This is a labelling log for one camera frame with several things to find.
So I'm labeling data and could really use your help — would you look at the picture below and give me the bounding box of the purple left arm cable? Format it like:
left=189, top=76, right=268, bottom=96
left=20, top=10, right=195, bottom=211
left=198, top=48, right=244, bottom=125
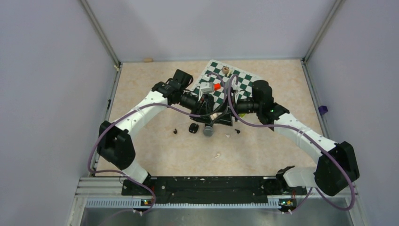
left=88, top=72, right=227, bottom=175

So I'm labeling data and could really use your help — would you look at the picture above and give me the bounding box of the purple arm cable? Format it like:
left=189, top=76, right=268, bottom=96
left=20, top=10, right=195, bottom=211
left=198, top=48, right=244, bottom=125
left=88, top=72, right=227, bottom=175
left=227, top=74, right=356, bottom=212

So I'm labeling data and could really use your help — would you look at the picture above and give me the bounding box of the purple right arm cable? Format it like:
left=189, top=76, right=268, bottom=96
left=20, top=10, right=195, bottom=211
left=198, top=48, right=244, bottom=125
left=227, top=74, right=356, bottom=212

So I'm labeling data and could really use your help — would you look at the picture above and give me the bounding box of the green white chessboard mat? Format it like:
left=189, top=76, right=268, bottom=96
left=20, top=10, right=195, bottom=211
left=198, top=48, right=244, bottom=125
left=191, top=59, right=263, bottom=108

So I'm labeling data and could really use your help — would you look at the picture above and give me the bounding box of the black earbud case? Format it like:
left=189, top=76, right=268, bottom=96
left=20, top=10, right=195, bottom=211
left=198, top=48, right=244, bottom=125
left=188, top=123, right=199, bottom=134

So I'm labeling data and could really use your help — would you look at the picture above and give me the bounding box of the red toy brick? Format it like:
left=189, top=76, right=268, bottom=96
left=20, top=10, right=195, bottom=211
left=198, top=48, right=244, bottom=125
left=213, top=83, right=222, bottom=91

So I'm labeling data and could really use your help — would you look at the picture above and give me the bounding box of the wooden letter cube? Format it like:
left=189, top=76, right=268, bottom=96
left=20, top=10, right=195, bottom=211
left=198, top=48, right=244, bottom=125
left=222, top=66, right=230, bottom=75

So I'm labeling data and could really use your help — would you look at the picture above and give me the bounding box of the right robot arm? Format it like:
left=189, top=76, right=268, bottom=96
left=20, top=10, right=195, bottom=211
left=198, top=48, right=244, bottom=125
left=223, top=78, right=359, bottom=197

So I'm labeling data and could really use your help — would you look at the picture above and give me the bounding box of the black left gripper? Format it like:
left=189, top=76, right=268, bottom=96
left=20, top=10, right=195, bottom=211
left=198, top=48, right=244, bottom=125
left=179, top=89, right=214, bottom=125

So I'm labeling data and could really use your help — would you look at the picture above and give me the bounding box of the purple object outside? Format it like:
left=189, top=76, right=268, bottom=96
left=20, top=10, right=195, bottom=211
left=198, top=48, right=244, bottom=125
left=318, top=105, right=328, bottom=115

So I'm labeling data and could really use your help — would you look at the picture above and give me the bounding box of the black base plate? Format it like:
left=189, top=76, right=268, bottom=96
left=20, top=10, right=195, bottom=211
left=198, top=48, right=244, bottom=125
left=121, top=176, right=307, bottom=204

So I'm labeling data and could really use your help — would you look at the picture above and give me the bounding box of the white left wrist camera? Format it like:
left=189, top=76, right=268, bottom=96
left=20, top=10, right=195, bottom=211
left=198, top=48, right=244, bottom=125
left=199, top=82, right=215, bottom=94

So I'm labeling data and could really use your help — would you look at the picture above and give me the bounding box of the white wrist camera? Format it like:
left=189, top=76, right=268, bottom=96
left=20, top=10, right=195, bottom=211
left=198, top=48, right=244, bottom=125
left=232, top=88, right=247, bottom=102
left=199, top=82, right=215, bottom=94

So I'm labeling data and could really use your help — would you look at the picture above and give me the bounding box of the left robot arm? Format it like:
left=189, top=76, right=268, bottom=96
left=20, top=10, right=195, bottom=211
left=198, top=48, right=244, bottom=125
left=95, top=69, right=224, bottom=195

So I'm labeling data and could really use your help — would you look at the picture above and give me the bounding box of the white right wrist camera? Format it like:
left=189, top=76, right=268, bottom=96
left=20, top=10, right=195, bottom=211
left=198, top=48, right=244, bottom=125
left=232, top=88, right=247, bottom=102

